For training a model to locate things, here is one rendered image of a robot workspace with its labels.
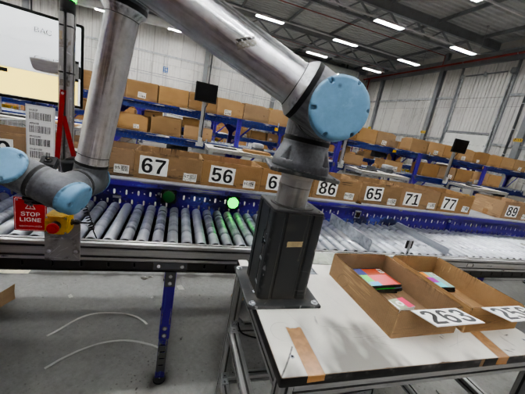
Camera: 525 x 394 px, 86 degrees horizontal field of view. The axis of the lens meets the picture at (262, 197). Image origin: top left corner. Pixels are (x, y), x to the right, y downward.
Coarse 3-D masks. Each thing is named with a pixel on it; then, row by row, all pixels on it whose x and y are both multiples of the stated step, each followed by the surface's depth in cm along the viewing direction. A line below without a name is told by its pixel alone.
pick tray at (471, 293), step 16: (400, 256) 132; (416, 256) 135; (432, 256) 138; (416, 272) 117; (432, 272) 141; (448, 272) 133; (464, 272) 127; (464, 288) 126; (480, 288) 119; (464, 304) 98; (480, 304) 119; (496, 304) 113; (512, 304) 108; (480, 320) 99; (496, 320) 102
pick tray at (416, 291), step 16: (336, 256) 119; (352, 256) 124; (368, 256) 126; (384, 256) 129; (336, 272) 118; (352, 272) 108; (400, 272) 121; (352, 288) 107; (368, 288) 99; (416, 288) 113; (432, 288) 106; (368, 304) 98; (384, 304) 91; (416, 304) 109; (432, 304) 106; (448, 304) 100; (384, 320) 91; (400, 320) 87; (416, 320) 89; (400, 336) 89
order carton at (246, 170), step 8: (208, 160) 176; (216, 160) 206; (224, 160) 208; (232, 160) 209; (240, 160) 211; (248, 160) 212; (208, 168) 177; (232, 168) 181; (240, 168) 183; (248, 168) 184; (256, 168) 186; (208, 176) 179; (240, 176) 184; (248, 176) 186; (256, 176) 187; (200, 184) 179; (208, 184) 180; (216, 184) 182; (224, 184) 183; (240, 184) 186; (256, 184) 189
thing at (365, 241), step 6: (330, 216) 202; (336, 216) 195; (330, 222) 201; (336, 222) 195; (342, 222) 188; (342, 228) 187; (348, 228) 180; (354, 228) 175; (348, 234) 180; (354, 234) 175; (360, 234) 169; (354, 240) 174; (360, 240) 168; (366, 240) 163; (372, 240) 159; (366, 246) 163
